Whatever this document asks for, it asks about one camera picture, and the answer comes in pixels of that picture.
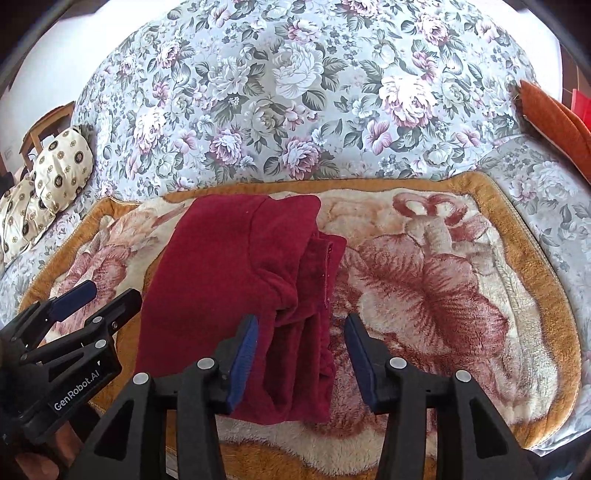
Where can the red cloth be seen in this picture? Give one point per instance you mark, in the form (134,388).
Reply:
(582,102)

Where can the floral bed sheet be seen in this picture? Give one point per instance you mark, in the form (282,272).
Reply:
(300,92)

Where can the orange cushion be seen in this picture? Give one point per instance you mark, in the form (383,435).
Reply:
(561,124)

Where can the dark red fleece garment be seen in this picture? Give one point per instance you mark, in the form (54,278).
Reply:
(231,277)

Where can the wooden chair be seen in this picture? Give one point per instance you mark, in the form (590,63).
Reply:
(44,129)

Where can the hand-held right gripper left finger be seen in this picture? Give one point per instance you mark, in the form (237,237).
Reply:
(244,355)

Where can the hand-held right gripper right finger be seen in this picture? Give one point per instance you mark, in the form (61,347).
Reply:
(358,357)

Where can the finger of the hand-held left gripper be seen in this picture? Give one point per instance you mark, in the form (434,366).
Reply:
(122,309)
(76,297)

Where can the plush blanket with orange border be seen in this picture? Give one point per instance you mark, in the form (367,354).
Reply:
(438,300)

